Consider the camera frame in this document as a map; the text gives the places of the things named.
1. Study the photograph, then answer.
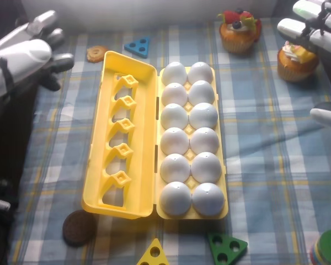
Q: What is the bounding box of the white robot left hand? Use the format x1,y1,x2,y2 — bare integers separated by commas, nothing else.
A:
0,10,75,103

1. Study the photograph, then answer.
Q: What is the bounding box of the white plastic toy egg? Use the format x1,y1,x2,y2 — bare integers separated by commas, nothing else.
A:
187,62,213,84
192,182,226,217
189,127,220,155
162,82,189,107
161,103,189,130
159,181,193,216
191,152,223,184
160,126,190,156
188,79,216,107
162,61,188,86
189,102,219,130
159,153,192,183

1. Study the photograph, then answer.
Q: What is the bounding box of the yellow plastic egg carton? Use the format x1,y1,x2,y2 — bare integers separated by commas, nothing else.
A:
81,50,229,221

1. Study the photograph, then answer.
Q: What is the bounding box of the toy cupcake with yellow fruit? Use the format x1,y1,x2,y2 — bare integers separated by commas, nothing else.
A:
277,40,320,83

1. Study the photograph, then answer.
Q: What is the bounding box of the toy cupcake with berries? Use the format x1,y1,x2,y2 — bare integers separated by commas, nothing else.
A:
217,8,263,54

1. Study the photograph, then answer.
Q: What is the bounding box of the blue triangle block with holes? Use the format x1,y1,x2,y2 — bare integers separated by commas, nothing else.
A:
123,35,151,59

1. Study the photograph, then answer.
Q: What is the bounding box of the blue plaid tablecloth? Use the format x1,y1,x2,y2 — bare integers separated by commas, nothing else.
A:
7,16,331,265

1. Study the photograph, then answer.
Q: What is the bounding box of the chocolate sandwich cookie toy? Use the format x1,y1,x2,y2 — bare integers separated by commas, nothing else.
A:
62,209,97,247

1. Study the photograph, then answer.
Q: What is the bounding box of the multicolour stacking rings pile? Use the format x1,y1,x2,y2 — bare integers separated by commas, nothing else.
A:
309,238,325,265

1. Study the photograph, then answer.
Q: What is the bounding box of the green triangle block with holes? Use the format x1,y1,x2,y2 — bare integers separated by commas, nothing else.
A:
208,232,249,265

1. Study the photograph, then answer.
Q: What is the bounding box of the yellow triangle block with holes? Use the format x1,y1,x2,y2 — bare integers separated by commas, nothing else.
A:
136,238,169,265

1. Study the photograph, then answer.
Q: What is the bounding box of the tan ring biscuit toy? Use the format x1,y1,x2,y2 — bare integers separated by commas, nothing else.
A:
86,45,110,63

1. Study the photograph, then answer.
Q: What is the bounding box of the dark green stacking ring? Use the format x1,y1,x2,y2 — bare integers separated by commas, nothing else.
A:
318,230,331,265

